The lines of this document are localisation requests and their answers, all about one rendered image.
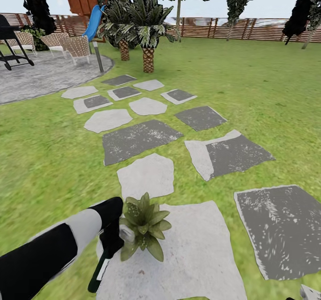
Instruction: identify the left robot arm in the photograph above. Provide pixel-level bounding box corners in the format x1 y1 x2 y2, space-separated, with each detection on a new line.
0 196 135 300

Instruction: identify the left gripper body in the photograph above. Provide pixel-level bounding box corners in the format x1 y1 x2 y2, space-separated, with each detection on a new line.
99 225 125 254

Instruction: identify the insectifuge atomizer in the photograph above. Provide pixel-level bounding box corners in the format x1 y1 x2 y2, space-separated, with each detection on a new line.
87 247 111 293

